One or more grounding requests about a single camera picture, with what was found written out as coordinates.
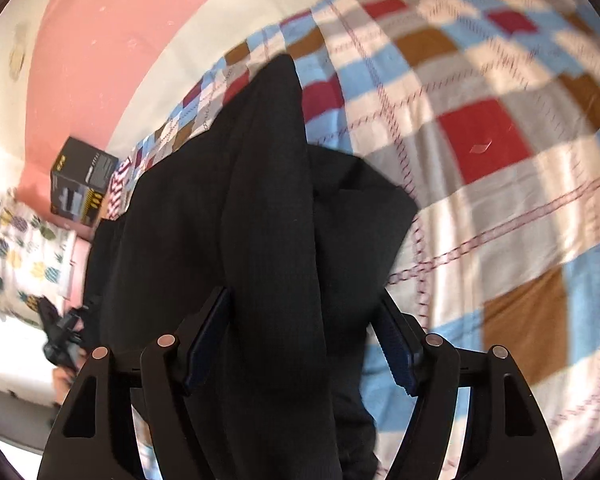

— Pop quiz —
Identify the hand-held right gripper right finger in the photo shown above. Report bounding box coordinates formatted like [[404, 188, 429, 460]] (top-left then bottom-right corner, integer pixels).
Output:
[[377, 294, 564, 480]]

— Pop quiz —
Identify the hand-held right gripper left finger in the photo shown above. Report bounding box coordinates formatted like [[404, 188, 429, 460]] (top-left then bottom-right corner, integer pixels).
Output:
[[36, 286, 233, 480]]

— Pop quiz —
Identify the black jacket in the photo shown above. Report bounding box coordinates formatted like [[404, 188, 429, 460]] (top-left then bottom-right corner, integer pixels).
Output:
[[82, 52, 421, 480]]

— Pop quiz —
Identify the person's left hand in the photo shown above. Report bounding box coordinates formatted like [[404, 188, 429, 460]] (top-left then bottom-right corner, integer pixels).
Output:
[[52, 352, 86, 409]]

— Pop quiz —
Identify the black cardboard box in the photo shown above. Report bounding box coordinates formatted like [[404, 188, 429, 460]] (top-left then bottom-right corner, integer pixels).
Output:
[[49, 136, 120, 227]]

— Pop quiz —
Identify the red lettered white cloth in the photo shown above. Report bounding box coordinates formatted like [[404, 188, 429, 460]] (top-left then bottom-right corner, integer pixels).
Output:
[[102, 157, 133, 222]]

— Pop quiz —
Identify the checkered bed sheet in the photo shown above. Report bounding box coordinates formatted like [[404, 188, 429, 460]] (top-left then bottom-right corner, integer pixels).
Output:
[[107, 0, 600, 480]]

